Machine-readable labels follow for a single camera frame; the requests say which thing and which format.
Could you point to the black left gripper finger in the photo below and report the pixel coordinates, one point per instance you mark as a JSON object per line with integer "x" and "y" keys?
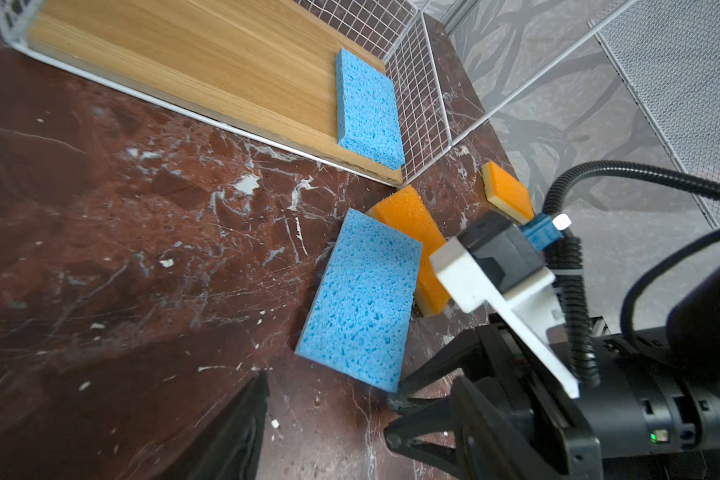
{"x": 230, "y": 447}

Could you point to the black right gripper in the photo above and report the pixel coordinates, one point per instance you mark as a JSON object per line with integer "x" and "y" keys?
{"x": 511, "y": 420}

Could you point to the blue cellulose sponge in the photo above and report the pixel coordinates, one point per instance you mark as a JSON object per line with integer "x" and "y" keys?
{"x": 359, "y": 319}
{"x": 367, "y": 115}

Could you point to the orange scrub sponge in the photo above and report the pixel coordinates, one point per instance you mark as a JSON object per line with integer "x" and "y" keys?
{"x": 507, "y": 193}
{"x": 405, "y": 211}

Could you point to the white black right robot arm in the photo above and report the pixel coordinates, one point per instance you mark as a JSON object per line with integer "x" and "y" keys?
{"x": 689, "y": 340}

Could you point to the aluminium frame profile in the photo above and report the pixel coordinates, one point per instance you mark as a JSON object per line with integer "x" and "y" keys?
{"x": 666, "y": 54}

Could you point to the white wire wooden shelf rack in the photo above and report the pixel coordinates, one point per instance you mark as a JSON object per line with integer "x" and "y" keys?
{"x": 261, "y": 69}

